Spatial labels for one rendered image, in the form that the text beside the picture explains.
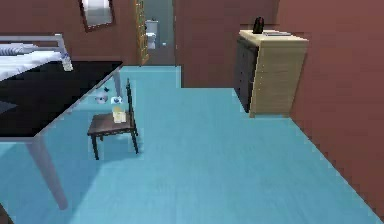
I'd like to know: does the pale yellow box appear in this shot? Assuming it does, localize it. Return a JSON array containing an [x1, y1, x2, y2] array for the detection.
[[112, 105, 128, 124]]

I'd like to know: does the dark brown wooden chair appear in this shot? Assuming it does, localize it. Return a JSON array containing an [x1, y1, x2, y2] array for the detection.
[[87, 78, 140, 161]]

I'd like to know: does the white toilet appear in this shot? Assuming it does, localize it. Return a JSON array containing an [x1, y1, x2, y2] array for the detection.
[[145, 19, 160, 50]]

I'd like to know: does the white round floor object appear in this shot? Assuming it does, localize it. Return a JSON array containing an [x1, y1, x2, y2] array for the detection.
[[94, 93, 109, 105]]

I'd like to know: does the light wood chest of drawers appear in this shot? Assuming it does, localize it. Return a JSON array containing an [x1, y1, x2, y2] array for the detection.
[[233, 29, 309, 118]]

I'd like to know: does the orange wooden room door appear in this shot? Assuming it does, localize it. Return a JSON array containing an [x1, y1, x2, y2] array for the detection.
[[133, 0, 150, 66]]

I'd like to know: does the black rounded object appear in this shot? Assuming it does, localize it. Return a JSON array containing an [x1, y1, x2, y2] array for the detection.
[[252, 16, 266, 35]]

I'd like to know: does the grey flat book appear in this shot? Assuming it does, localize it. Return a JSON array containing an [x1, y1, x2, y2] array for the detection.
[[263, 30, 292, 37]]

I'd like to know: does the black top grey leg table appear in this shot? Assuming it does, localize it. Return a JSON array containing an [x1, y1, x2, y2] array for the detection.
[[0, 60, 124, 211]]

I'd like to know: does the striped grey white pillow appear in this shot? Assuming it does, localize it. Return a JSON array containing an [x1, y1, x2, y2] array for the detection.
[[0, 43, 38, 57]]

